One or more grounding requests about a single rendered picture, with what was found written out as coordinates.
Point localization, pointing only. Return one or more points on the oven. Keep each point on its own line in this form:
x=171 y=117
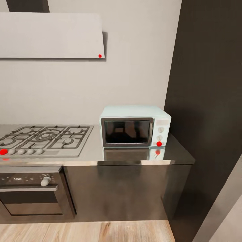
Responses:
x=35 y=193

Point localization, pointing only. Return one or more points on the fridge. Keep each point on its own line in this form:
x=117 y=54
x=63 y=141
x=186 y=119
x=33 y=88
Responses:
x=204 y=100

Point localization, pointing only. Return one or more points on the microwave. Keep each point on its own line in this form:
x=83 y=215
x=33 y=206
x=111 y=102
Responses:
x=134 y=126

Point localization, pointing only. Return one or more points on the range hood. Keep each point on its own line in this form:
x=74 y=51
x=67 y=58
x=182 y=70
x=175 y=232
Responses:
x=29 y=30

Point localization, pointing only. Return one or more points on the burner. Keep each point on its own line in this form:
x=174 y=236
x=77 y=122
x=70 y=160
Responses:
x=45 y=141

